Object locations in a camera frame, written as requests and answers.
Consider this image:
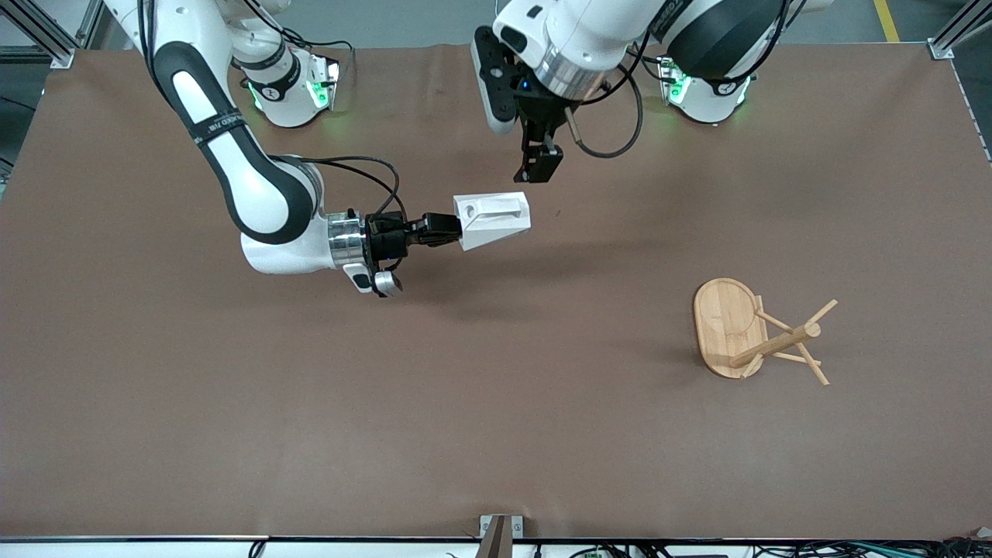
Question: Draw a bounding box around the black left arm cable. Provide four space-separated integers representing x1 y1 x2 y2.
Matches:
568 46 645 160

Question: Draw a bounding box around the metal edge bracket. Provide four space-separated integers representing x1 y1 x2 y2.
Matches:
479 514 525 540

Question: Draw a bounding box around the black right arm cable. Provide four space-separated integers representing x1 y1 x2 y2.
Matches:
298 155 404 227

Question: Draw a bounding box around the black right base cable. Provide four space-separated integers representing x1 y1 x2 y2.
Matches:
275 27 357 78

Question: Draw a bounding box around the brown table cover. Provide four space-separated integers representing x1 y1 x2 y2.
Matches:
0 43 992 541

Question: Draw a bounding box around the wooden cup rack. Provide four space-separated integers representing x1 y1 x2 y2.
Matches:
692 277 839 387

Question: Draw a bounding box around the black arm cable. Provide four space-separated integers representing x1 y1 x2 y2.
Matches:
298 155 404 227
568 46 645 160

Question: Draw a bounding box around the white faceted cup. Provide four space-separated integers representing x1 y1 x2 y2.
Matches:
452 191 532 253

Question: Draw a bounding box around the aluminium frame post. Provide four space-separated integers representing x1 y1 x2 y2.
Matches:
928 0 992 60
0 0 103 69

